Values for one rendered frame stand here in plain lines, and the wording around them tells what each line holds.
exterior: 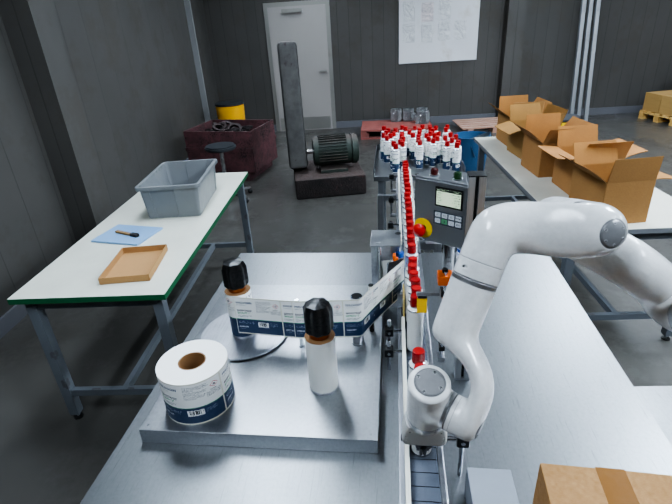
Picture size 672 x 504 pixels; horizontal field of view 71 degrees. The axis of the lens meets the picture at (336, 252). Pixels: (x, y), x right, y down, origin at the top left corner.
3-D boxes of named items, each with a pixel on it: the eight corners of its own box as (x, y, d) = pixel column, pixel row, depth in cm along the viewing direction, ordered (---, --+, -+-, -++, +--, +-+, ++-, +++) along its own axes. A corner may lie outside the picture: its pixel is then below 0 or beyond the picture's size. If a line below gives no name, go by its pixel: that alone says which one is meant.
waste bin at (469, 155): (488, 171, 608) (492, 126, 582) (494, 181, 568) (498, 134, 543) (449, 171, 614) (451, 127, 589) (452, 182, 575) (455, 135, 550)
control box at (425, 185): (430, 226, 146) (432, 166, 138) (481, 239, 136) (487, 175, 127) (412, 237, 140) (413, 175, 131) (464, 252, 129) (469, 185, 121)
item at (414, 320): (406, 343, 160) (406, 291, 151) (422, 343, 159) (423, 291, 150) (406, 353, 155) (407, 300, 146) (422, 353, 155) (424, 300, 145)
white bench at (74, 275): (178, 261, 424) (158, 175, 389) (260, 258, 420) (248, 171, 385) (60, 425, 254) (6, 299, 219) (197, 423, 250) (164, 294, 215)
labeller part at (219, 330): (218, 309, 186) (217, 307, 185) (295, 310, 182) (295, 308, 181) (187, 361, 158) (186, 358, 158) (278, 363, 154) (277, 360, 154)
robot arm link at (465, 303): (536, 300, 91) (479, 438, 96) (459, 269, 98) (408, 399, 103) (532, 303, 83) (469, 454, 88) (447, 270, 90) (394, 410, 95)
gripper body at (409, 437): (448, 401, 104) (444, 422, 112) (401, 399, 105) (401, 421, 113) (451, 434, 99) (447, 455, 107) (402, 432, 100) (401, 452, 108)
